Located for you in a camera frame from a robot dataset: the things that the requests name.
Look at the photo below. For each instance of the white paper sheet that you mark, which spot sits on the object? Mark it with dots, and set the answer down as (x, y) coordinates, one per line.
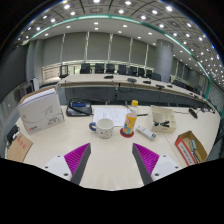
(110, 115)

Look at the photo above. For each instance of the white remote control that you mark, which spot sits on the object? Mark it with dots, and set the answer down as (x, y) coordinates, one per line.
(146, 132)

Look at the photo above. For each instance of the black gooseneck table microphone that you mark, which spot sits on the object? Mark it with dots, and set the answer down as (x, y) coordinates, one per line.
(193, 112)

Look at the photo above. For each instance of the white desk organizer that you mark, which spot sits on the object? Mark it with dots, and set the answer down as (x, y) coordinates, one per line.
(163, 116)

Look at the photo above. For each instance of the long curved conference desk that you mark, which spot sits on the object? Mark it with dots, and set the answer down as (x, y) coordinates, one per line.
(100, 86)

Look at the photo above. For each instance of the group of round ceiling lights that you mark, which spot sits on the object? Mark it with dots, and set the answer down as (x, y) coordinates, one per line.
(96, 23)

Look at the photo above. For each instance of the open red-sided cardboard box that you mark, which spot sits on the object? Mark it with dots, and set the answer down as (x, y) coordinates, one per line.
(186, 150)

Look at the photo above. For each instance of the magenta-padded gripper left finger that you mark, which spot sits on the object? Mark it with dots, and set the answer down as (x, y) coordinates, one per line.
(77, 159)

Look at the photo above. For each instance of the row of black office chairs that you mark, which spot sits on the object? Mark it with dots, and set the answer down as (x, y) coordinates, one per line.
(110, 68)

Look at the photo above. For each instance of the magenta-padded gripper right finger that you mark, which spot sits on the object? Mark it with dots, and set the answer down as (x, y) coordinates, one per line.
(146, 159)

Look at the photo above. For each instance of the yellow-capped clear drink bottle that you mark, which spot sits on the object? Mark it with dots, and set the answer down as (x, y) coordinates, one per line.
(130, 121)

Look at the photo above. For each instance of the white cardboard box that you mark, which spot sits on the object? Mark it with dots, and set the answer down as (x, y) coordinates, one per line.
(41, 111)

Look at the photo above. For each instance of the flat round red coaster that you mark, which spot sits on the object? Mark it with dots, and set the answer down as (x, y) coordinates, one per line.
(122, 134)

